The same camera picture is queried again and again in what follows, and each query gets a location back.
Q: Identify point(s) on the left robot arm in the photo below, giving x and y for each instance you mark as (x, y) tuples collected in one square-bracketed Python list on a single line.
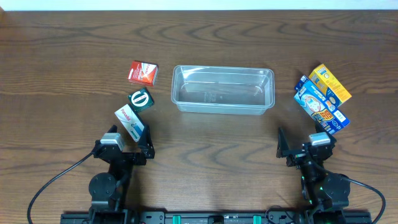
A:
[(108, 190)]

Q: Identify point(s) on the red medicine box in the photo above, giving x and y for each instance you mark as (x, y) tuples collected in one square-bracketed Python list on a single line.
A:
[(143, 73)]

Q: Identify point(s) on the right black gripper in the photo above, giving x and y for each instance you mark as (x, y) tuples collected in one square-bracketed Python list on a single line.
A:
[(298, 154)]

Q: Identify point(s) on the yellow medicine box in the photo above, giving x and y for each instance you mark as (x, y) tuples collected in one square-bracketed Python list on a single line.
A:
[(329, 85)]

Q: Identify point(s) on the green round-logo box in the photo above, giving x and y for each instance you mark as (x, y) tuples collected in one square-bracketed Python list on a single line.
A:
[(140, 100)]

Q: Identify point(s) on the blue Kool Fever box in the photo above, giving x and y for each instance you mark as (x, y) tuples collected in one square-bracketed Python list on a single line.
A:
[(322, 108)]

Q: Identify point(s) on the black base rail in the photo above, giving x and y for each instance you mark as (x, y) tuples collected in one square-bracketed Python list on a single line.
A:
[(272, 216)]

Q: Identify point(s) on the clear plastic container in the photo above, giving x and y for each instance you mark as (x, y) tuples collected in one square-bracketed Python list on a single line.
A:
[(223, 90)]

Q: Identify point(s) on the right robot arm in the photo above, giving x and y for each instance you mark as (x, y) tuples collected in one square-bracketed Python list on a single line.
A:
[(327, 193)]

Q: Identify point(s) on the white Panadol box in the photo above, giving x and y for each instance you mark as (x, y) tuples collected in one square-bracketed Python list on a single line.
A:
[(131, 121)]

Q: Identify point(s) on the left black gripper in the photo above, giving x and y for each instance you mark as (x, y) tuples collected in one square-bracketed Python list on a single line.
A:
[(147, 150)]

